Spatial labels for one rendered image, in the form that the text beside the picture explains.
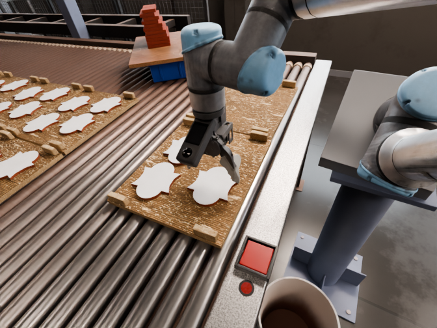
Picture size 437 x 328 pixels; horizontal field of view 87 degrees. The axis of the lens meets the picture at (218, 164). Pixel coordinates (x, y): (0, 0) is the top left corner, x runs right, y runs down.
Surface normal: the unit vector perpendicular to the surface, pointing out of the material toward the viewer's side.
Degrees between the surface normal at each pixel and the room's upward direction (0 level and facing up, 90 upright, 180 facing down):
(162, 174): 0
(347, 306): 0
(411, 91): 36
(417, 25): 90
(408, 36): 90
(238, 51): 44
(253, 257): 0
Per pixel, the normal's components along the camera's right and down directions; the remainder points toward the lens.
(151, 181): -0.08, -0.72
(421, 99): -0.38, -0.22
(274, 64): 0.76, 0.40
